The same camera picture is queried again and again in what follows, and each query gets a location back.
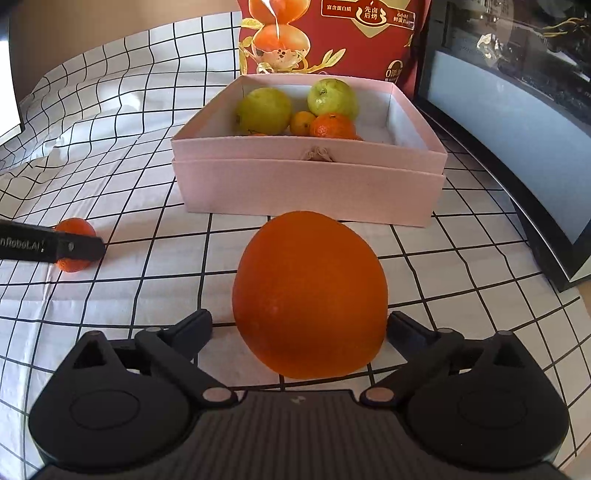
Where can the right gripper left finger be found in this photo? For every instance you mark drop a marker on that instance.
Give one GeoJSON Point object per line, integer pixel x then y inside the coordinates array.
{"type": "Point", "coordinates": [172, 353]}

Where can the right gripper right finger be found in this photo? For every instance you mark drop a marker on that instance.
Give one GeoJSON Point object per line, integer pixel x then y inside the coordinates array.
{"type": "Point", "coordinates": [425, 351]}

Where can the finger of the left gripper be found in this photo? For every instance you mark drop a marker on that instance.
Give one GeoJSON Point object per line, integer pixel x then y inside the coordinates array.
{"type": "Point", "coordinates": [24, 242]}

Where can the large orange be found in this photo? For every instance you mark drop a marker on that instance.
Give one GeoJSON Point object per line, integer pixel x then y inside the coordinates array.
{"type": "Point", "coordinates": [310, 297]}

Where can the small yellow citrus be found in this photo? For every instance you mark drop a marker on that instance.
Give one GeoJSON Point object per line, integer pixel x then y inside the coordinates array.
{"type": "Point", "coordinates": [300, 123]}

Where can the small green guava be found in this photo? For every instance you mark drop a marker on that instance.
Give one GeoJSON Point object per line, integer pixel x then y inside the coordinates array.
{"type": "Point", "coordinates": [333, 96]}

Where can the black monitor on left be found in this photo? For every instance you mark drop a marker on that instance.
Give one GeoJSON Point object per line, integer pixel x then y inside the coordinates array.
{"type": "Point", "coordinates": [10, 118]}

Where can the checked white tablecloth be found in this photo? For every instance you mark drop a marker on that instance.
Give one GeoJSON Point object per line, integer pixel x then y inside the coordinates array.
{"type": "Point", "coordinates": [96, 145]}

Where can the pink gift box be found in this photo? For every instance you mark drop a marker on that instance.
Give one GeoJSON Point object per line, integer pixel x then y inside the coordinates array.
{"type": "Point", "coordinates": [393, 173]}

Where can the black framed screen on right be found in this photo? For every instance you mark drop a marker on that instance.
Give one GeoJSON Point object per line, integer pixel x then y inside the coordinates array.
{"type": "Point", "coordinates": [510, 82]}

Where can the red snack bag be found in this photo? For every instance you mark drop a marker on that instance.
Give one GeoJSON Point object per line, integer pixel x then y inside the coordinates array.
{"type": "Point", "coordinates": [375, 39]}

